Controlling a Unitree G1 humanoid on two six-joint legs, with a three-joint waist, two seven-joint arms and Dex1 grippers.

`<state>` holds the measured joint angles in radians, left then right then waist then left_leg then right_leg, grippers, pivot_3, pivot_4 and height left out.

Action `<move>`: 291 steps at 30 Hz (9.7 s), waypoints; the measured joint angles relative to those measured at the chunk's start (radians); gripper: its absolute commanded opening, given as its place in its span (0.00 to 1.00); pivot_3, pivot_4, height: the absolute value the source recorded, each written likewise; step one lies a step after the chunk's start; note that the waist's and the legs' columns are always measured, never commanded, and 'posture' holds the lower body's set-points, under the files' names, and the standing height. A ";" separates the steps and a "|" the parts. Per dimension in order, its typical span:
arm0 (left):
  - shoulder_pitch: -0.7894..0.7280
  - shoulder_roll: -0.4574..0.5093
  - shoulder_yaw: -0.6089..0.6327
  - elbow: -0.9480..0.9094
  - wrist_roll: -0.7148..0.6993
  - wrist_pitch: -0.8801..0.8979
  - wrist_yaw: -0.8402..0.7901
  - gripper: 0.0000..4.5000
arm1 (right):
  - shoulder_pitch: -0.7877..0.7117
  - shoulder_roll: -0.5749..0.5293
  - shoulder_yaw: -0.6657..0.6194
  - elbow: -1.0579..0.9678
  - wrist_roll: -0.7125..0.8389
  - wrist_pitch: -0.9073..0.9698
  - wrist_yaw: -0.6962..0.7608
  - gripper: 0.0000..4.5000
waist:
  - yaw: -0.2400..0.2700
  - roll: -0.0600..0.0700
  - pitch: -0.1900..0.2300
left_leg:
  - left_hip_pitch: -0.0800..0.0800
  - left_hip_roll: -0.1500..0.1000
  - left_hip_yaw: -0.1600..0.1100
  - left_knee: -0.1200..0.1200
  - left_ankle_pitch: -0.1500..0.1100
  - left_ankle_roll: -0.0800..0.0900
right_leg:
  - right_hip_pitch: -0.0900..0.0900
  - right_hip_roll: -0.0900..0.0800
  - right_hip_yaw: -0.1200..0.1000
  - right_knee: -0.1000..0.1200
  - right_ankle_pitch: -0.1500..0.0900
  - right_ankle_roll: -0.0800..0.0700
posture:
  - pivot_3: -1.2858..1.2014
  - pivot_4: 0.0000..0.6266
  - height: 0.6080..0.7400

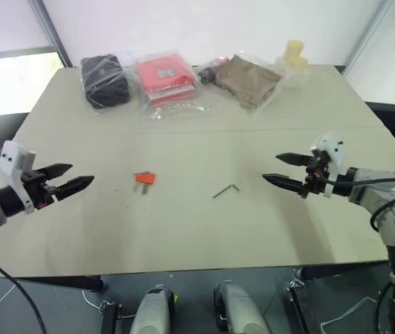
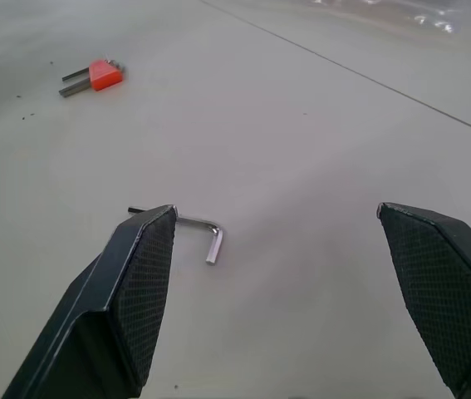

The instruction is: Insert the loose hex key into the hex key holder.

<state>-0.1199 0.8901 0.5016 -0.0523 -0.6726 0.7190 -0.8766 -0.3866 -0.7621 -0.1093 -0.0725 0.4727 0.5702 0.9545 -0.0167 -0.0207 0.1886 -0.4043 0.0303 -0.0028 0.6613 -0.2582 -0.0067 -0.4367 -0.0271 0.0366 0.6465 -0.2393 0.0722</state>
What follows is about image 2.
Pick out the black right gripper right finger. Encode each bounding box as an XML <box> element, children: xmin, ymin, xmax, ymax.
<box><xmin>376</xmin><ymin>202</ymin><xmax>471</xmax><ymax>399</ymax></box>

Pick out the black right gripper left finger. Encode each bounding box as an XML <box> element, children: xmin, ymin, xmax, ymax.
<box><xmin>1</xmin><ymin>204</ymin><xmax>178</xmax><ymax>399</ymax></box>

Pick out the silver hex key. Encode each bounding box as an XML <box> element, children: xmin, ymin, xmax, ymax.
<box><xmin>128</xmin><ymin>206</ymin><xmax>224</xmax><ymax>265</ymax></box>

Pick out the orange hex key holder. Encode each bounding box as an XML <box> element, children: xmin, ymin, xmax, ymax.
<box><xmin>88</xmin><ymin>59</ymin><xmax>125</xmax><ymax>91</ymax></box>

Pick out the clear plastic sheet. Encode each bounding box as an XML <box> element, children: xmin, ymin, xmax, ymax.
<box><xmin>309</xmin><ymin>0</ymin><xmax>471</xmax><ymax>38</ymax></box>

